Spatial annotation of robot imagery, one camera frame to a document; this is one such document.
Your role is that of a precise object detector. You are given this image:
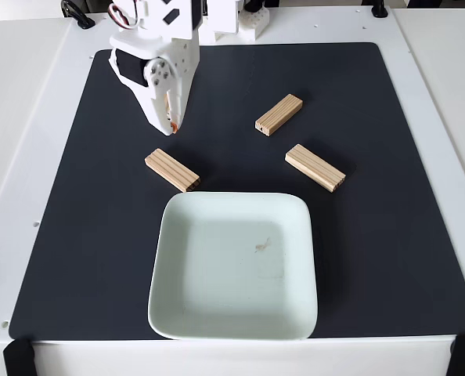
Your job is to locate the black table mat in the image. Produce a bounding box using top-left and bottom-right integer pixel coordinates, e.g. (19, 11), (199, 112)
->
(8, 42), (465, 341)

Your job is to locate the pale green square plate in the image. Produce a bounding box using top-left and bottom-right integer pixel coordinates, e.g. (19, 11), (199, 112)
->
(146, 190), (319, 341)

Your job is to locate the grooved wooden block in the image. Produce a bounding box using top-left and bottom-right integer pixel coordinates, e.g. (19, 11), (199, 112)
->
(144, 147), (201, 193)
(254, 93), (304, 138)
(285, 143), (347, 194)

